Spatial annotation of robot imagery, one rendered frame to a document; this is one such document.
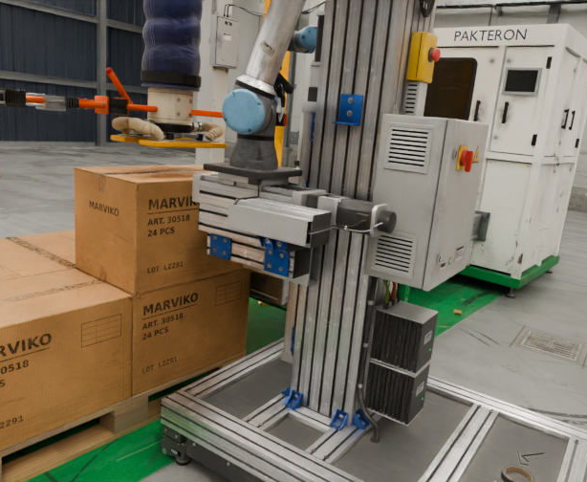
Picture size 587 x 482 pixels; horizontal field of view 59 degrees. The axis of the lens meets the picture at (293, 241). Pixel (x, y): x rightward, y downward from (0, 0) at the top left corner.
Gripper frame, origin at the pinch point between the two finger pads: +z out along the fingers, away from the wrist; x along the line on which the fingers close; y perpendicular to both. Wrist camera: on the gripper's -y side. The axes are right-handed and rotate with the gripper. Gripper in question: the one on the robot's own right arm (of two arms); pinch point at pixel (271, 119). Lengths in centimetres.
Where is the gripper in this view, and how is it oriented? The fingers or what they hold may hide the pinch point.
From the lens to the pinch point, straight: 214.0
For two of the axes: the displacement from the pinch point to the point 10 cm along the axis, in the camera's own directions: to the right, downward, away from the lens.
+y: -6.4, 1.2, -7.6
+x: 7.6, 2.2, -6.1
